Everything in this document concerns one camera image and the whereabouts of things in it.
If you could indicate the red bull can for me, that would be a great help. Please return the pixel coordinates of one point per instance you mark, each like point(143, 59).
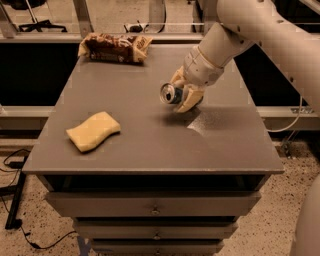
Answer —
point(170, 94)

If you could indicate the bottom grey drawer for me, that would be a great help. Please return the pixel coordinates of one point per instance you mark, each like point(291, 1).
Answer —
point(157, 247)

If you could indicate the yellow sponge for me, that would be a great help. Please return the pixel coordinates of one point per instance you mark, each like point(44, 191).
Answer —
point(93, 131)

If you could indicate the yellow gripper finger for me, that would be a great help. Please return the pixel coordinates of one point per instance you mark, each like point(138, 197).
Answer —
point(191, 96)
point(178, 80)

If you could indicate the grey drawer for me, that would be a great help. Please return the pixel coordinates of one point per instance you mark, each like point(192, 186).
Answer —
point(152, 204)
point(155, 229)
point(157, 247)

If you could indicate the black office chair base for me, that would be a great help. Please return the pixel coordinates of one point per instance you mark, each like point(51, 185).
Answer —
point(38, 25)

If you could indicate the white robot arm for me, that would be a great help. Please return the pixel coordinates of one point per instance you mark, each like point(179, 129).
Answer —
point(241, 23)

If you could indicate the black desk leg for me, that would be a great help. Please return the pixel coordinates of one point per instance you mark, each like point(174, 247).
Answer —
point(16, 191)

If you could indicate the middle grey drawer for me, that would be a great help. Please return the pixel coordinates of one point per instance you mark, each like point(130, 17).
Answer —
point(155, 229)

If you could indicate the top grey drawer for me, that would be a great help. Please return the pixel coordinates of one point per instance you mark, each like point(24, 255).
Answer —
point(152, 204)

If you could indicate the brown snack bag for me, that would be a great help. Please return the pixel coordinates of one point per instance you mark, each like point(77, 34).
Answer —
point(111, 48)

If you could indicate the grey drawer cabinet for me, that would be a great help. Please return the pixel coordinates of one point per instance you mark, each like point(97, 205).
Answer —
point(220, 146)

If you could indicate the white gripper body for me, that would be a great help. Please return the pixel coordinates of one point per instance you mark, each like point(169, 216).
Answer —
point(201, 69)

